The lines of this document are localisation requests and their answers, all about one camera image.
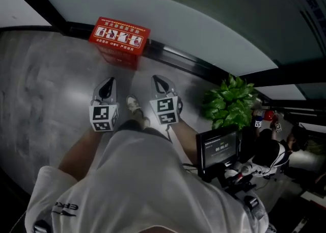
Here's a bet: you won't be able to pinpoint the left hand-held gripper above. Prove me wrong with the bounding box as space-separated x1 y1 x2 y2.
89 77 121 133

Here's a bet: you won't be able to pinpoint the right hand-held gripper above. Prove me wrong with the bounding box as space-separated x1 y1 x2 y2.
149 74 184 126

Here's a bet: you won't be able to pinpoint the person's left forearm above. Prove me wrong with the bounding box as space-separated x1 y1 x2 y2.
58 126 103 182

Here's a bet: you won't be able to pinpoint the person's right forearm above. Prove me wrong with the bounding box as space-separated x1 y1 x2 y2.
170 120 202 167

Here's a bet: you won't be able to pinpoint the dark red glossy object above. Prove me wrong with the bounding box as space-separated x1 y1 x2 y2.
252 108 278 123

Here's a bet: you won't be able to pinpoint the person's white shoe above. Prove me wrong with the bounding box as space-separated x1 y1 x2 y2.
126 94 144 116

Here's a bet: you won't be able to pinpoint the person's leg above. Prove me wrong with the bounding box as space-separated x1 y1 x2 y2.
132 109 151 129

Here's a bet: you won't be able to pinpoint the person's dark shorts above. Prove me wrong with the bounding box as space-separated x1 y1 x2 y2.
114 119 172 141

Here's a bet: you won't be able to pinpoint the green potted plant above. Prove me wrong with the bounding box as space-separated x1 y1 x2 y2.
202 73 258 131

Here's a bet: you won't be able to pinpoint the black monitor screen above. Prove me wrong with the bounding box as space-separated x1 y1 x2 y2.
195 126 240 182

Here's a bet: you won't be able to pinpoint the person's white shirt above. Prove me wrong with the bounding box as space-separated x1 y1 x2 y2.
24 128 270 233

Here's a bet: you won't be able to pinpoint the black monitor mount rig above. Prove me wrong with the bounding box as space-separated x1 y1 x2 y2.
218 167 258 197

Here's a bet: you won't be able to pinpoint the black strap buckle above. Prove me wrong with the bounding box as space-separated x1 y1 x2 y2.
243 195 261 212

